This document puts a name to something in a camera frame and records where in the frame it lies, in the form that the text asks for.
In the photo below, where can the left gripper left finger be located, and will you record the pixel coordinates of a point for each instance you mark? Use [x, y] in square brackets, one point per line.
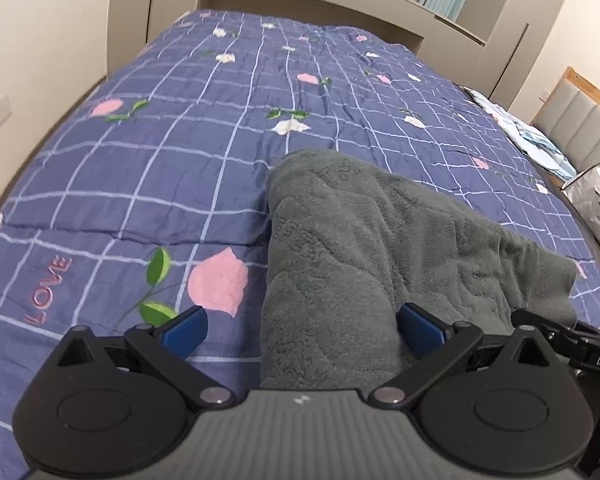
[162, 352]

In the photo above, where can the white wall socket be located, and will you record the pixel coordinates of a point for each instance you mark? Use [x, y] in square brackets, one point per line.
[5, 110]

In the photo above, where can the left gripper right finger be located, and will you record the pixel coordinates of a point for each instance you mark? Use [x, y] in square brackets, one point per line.
[440, 349]

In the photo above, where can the white blue patterned pillow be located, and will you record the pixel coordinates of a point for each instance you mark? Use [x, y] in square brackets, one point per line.
[529, 140]

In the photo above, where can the blue checked floral quilt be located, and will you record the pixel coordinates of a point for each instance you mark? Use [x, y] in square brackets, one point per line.
[164, 167]

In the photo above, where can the beige built-in cabinet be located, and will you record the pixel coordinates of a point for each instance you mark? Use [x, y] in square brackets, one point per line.
[492, 46]

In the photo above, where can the grey padded wooden headboard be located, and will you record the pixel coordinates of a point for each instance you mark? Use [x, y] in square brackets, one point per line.
[570, 118]

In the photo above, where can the grey fleece pants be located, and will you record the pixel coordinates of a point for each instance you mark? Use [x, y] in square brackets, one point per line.
[351, 244]

